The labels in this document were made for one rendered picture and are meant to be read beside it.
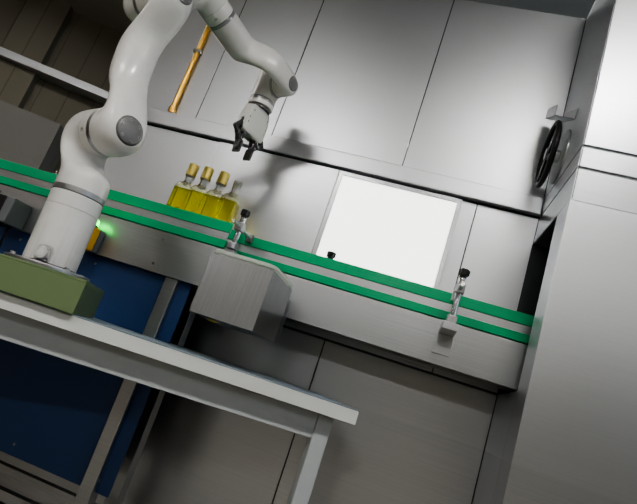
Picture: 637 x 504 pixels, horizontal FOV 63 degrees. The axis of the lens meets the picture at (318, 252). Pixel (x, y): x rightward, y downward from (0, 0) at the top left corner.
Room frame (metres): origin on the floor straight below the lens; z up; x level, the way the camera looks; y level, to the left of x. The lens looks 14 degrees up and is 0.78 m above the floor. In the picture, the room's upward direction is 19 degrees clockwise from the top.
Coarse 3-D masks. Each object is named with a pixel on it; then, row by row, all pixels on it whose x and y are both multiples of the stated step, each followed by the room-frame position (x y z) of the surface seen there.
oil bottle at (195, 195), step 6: (192, 186) 1.64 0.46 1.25; (198, 186) 1.64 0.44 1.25; (204, 186) 1.65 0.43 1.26; (192, 192) 1.63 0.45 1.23; (198, 192) 1.63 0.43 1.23; (204, 192) 1.63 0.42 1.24; (186, 198) 1.64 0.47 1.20; (192, 198) 1.63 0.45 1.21; (198, 198) 1.63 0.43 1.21; (186, 204) 1.64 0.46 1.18; (192, 204) 1.63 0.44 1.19; (198, 204) 1.63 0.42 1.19; (192, 210) 1.63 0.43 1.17; (198, 210) 1.64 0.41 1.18
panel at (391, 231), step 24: (360, 192) 1.67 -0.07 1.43; (384, 192) 1.65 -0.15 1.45; (408, 192) 1.63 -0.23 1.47; (336, 216) 1.68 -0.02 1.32; (360, 216) 1.66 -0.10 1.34; (384, 216) 1.64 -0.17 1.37; (408, 216) 1.63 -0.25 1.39; (432, 216) 1.61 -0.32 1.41; (336, 240) 1.67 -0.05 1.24; (360, 240) 1.66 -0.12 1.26; (384, 240) 1.64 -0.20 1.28; (408, 240) 1.62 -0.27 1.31; (432, 240) 1.60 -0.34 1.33; (360, 264) 1.65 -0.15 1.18; (384, 264) 1.63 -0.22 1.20; (408, 264) 1.61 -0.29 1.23; (432, 264) 1.60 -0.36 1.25
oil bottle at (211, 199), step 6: (210, 192) 1.63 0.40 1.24; (216, 192) 1.62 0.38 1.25; (222, 192) 1.65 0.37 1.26; (204, 198) 1.63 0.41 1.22; (210, 198) 1.62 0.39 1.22; (216, 198) 1.62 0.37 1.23; (204, 204) 1.63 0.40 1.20; (210, 204) 1.62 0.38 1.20; (216, 204) 1.62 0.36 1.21; (204, 210) 1.63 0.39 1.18; (210, 210) 1.62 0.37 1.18; (210, 216) 1.62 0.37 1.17
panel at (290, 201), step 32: (224, 160) 1.78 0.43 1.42; (256, 160) 1.76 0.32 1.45; (288, 160) 1.73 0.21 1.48; (224, 192) 1.77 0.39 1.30; (256, 192) 1.75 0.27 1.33; (288, 192) 1.72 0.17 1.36; (320, 192) 1.70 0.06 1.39; (416, 192) 1.62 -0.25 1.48; (256, 224) 1.74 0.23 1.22; (288, 224) 1.71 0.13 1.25; (320, 224) 1.69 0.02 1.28
